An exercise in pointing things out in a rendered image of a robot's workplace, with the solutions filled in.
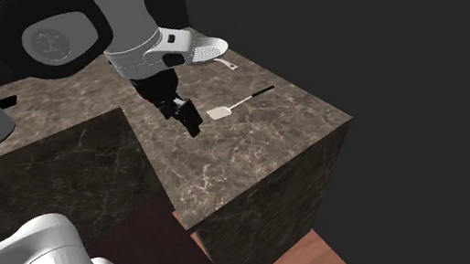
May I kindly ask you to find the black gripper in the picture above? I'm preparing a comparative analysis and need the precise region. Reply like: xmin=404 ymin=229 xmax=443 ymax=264
xmin=127 ymin=65 xmax=206 ymax=146

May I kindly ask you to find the dark marble robot stand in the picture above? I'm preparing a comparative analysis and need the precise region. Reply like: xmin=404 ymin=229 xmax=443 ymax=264
xmin=0 ymin=95 xmax=237 ymax=264

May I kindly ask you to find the white spatula with black handle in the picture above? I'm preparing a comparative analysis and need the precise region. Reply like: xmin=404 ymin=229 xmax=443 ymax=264
xmin=204 ymin=84 xmax=279 ymax=122

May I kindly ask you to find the white colander with handle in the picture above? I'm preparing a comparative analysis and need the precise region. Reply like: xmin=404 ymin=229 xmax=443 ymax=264
xmin=180 ymin=33 xmax=240 ymax=77

